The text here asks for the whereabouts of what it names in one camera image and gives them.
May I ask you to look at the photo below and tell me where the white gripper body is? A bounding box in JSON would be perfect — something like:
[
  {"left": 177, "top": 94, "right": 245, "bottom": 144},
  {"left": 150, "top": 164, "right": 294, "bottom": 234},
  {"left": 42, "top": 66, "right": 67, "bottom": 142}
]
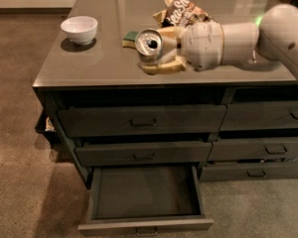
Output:
[{"left": 174, "top": 23, "right": 224, "bottom": 71}]

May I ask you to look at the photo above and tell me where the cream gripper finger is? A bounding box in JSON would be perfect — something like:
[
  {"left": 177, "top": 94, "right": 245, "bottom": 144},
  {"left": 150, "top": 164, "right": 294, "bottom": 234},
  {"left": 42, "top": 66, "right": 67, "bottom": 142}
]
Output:
[
  {"left": 138, "top": 57, "right": 187, "bottom": 75},
  {"left": 158, "top": 26, "right": 185, "bottom": 40}
]

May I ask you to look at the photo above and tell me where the silver redbull can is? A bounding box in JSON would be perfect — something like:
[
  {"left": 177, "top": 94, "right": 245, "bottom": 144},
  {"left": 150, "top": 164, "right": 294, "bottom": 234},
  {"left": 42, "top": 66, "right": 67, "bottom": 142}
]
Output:
[{"left": 135, "top": 29, "right": 163, "bottom": 62}]

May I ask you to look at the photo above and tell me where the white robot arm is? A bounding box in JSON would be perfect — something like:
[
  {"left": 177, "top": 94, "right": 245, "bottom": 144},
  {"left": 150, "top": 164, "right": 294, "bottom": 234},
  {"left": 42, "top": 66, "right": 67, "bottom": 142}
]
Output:
[{"left": 135, "top": 4, "right": 298, "bottom": 81}]

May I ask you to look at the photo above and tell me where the top left drawer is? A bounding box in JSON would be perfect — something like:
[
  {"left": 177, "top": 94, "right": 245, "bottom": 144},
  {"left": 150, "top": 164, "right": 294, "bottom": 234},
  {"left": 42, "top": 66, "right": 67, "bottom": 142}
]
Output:
[{"left": 58, "top": 105, "right": 226, "bottom": 137}]

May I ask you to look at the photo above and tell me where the dark grey drawer cabinet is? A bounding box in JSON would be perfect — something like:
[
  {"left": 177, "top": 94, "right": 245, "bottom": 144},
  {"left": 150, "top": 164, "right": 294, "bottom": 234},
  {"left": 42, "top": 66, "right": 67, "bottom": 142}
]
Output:
[{"left": 34, "top": 0, "right": 298, "bottom": 182}]

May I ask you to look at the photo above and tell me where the middle left drawer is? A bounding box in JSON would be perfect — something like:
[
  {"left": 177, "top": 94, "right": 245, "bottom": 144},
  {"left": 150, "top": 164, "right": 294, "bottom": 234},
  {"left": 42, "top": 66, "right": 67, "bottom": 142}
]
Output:
[{"left": 75, "top": 141, "right": 212, "bottom": 167}]

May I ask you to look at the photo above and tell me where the top right drawer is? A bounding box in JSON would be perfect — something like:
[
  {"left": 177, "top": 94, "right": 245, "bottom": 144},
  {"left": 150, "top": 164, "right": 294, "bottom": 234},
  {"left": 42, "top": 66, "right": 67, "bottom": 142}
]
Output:
[{"left": 221, "top": 101, "right": 298, "bottom": 131}]

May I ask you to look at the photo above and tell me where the middle right drawer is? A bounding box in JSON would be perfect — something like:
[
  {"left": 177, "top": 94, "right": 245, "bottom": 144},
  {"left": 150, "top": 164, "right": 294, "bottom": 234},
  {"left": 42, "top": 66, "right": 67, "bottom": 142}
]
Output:
[{"left": 209, "top": 137, "right": 298, "bottom": 161}]

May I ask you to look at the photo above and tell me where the bottom right drawer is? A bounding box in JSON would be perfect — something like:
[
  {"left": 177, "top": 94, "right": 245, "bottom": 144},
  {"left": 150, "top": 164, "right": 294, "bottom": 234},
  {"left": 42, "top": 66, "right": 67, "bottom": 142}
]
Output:
[{"left": 200, "top": 163, "right": 298, "bottom": 181}]

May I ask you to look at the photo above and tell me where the open bottom left drawer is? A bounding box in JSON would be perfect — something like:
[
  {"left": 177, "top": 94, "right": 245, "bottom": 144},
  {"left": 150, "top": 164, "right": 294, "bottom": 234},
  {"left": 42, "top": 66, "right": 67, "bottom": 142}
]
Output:
[{"left": 78, "top": 164, "right": 214, "bottom": 238}]

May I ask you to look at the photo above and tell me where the brown snack chip bag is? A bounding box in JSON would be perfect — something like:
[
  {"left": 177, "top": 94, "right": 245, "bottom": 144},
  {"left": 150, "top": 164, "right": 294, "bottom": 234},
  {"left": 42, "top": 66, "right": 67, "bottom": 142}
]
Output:
[{"left": 153, "top": 0, "right": 219, "bottom": 28}]

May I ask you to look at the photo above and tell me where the green and yellow sponge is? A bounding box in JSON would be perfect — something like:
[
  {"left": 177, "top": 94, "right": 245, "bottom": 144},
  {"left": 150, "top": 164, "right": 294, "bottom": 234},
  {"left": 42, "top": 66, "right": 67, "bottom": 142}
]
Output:
[{"left": 122, "top": 31, "right": 138, "bottom": 49}]

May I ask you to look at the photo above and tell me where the white ceramic bowl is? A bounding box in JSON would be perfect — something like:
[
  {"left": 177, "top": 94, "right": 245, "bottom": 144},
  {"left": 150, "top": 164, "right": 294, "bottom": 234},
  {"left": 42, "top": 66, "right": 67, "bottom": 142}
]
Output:
[{"left": 61, "top": 16, "right": 98, "bottom": 46}]

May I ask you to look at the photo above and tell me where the black side basket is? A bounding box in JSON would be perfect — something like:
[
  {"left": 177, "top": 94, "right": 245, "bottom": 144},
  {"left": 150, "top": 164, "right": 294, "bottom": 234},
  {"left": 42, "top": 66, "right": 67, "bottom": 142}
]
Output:
[{"left": 35, "top": 110, "right": 59, "bottom": 144}]

